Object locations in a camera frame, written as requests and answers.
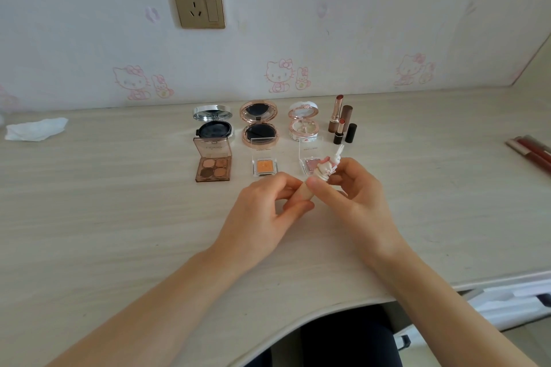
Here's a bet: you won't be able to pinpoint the person's left hand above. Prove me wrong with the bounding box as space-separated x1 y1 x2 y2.
211 173 316 272

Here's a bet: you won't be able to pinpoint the person's right hand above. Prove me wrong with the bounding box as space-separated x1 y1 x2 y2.
306 157 410 272

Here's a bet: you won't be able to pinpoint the pink cat lip tube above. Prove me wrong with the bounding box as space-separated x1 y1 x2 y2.
297 143 346 205

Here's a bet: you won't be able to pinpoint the orange single eyeshadow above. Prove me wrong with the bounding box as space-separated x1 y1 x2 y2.
251 149 280 177

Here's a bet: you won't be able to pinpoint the brown eyeshadow quad palette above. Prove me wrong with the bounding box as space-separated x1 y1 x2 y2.
192 137 234 184

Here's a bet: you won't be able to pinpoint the pink glitter single eyeshadow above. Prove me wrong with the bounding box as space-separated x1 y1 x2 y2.
299 138 326 175

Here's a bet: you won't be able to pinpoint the small black case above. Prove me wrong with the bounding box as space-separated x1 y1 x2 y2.
332 118 347 145

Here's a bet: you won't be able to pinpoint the rose gold floral compact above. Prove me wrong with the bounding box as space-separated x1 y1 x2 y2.
239 99 281 148

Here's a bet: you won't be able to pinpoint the white round blush compact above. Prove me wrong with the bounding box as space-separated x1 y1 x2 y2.
287 100 322 143

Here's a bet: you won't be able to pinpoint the silver round cushion compact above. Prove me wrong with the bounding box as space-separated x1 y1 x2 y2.
192 104 236 142

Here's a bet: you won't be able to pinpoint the rose gold brown lipstick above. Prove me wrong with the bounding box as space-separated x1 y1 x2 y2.
328 95 345 134

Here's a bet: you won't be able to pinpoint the red lip gloss tube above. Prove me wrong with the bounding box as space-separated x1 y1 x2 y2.
514 135 551 167

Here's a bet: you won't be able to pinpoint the person's left forearm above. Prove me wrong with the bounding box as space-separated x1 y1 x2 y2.
45 250 240 367

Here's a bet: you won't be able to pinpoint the person's right forearm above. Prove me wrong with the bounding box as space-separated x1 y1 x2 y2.
377 246 539 367

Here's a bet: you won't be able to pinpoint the person's black trousers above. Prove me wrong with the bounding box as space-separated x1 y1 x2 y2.
258 304 403 367

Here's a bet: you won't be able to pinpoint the light wooden side panel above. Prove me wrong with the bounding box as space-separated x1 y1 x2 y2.
512 33 551 101

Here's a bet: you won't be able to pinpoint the crumpled white tissue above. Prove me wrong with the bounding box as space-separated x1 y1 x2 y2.
4 117 69 142

